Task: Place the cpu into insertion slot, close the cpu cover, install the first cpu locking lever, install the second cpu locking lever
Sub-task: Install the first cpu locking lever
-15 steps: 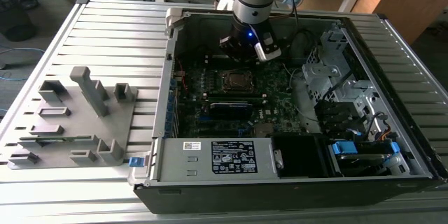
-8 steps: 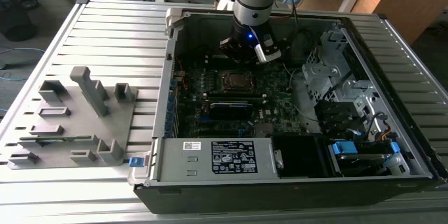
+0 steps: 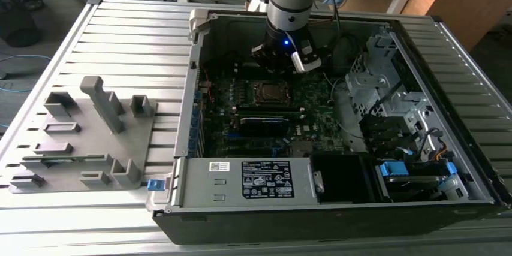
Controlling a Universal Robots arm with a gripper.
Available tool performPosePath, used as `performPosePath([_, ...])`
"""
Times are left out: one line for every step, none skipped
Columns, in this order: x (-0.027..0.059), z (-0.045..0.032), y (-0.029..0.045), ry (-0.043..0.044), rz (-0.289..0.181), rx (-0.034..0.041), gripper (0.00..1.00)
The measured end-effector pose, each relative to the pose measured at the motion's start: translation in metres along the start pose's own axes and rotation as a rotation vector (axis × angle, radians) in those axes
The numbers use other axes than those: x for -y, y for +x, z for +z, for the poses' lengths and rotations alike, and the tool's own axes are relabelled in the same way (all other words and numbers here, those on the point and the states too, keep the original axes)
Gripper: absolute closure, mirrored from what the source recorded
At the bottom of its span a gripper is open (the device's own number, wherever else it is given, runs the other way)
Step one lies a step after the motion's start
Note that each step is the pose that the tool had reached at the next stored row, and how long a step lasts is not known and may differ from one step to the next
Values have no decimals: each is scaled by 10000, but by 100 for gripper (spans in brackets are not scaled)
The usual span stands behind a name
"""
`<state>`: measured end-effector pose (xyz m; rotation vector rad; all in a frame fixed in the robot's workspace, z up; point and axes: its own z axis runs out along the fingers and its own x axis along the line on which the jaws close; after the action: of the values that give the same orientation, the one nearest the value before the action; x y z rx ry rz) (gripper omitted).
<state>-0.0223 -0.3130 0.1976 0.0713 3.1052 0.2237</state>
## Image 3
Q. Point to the green motherboard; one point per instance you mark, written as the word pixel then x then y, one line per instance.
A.
pixel 320 118

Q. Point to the grey parts rack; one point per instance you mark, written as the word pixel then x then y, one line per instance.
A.
pixel 132 145

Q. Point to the black round bin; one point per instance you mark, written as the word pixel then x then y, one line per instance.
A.
pixel 22 32

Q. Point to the blue case latch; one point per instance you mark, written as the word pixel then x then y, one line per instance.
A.
pixel 156 185

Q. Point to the grey chipset heatsink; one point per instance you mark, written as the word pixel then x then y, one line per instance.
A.
pixel 302 149

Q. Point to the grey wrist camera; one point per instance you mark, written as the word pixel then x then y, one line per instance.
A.
pixel 258 51

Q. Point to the hard disk in blue carrier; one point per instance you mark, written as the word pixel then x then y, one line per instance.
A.
pixel 394 169

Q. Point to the green RAM stick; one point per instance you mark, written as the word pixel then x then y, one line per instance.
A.
pixel 86 158

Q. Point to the black plastic disk bay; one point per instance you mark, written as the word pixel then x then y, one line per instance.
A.
pixel 380 130

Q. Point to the grey power supply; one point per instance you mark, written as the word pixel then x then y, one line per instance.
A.
pixel 200 178

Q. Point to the silver metal drive cage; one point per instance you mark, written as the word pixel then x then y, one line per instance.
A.
pixel 362 80

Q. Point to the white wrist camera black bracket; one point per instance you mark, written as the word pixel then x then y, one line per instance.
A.
pixel 308 62

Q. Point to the black graphics card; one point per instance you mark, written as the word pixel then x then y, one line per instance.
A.
pixel 264 127

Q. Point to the silver CPU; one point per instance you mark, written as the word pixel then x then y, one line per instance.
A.
pixel 272 91

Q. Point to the black PC case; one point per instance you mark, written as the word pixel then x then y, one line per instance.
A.
pixel 280 226

